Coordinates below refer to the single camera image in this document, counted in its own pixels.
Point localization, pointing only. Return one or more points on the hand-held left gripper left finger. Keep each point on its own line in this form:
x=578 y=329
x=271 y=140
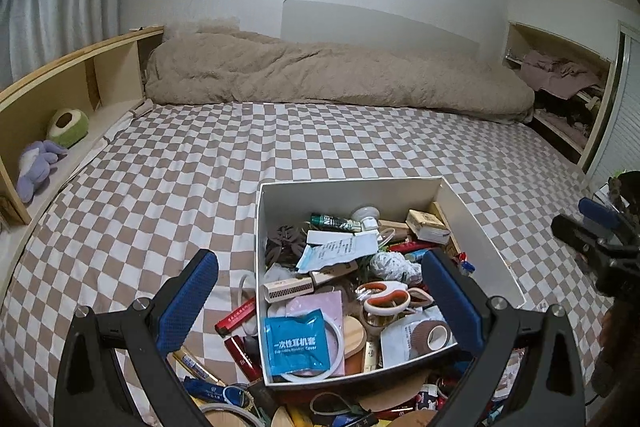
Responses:
x=187 y=302

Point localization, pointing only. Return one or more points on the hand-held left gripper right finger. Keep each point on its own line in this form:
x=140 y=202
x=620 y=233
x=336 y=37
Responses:
x=450 y=302

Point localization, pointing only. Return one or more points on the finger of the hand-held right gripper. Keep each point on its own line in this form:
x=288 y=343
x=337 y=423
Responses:
x=600 y=212
x=575 y=234

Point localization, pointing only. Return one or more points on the orange white scissors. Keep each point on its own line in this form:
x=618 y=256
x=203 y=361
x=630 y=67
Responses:
x=385 y=299

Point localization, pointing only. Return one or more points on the white storage box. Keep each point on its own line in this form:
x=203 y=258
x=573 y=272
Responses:
x=350 y=192

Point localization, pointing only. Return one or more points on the person's right forearm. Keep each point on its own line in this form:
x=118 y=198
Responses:
x=615 y=342

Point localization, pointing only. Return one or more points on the brown tape roll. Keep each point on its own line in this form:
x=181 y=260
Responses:
x=425 y=332

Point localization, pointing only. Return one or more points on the red tube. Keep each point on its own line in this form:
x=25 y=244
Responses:
x=237 y=314

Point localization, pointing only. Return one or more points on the gold white pen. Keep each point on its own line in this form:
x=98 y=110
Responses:
x=192 y=362

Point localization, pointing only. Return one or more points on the shiny red box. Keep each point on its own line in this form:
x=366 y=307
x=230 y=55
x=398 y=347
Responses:
x=242 y=357

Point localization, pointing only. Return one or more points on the small cardboard box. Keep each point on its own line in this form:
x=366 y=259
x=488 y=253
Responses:
x=425 y=224

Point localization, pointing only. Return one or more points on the white louvered sliding door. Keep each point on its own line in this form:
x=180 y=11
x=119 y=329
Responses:
x=620 y=117

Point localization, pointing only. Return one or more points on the round wooden lid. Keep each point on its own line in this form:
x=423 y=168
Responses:
x=356 y=337

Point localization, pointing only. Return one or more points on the beige slotted box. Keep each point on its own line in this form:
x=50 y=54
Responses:
x=287 y=289

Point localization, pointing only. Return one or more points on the dark crumpled clothes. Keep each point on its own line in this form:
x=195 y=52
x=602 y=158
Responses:
x=560 y=109

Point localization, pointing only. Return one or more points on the brown hair claw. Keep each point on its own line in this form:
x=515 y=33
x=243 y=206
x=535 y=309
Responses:
x=285 y=244

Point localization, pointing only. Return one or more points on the blue foil packet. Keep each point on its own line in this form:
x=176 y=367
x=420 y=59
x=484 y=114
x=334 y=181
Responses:
x=295 y=344

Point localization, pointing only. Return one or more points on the white round cap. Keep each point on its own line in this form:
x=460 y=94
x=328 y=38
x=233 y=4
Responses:
x=365 y=214

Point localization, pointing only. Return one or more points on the pink square pad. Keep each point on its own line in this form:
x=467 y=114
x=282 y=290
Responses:
x=315 y=304

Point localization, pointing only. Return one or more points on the brown white checkered bed sheet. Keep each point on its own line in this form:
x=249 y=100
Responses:
x=175 y=167

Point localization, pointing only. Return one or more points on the green black tube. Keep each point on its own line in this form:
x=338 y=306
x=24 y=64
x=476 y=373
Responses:
x=332 y=223

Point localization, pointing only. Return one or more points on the pink crumpled clothes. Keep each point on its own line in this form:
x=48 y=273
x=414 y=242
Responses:
x=560 y=74

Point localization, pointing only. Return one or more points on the built-in closet shelf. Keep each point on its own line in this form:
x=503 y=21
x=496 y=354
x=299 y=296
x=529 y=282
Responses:
x=517 y=42

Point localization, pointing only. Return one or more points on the green avocado plush toy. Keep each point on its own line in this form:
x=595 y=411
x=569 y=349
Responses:
x=75 y=134

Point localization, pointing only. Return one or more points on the purple plush toy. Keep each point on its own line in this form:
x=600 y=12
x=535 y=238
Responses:
x=35 y=167

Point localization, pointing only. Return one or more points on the wooden bedside shelf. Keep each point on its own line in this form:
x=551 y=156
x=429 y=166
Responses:
x=115 y=72

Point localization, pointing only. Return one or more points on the beige fleece blanket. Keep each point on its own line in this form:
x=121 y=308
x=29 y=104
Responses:
x=325 y=77

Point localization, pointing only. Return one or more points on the white grey curtain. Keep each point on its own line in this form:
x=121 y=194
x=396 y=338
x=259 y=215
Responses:
x=50 y=17

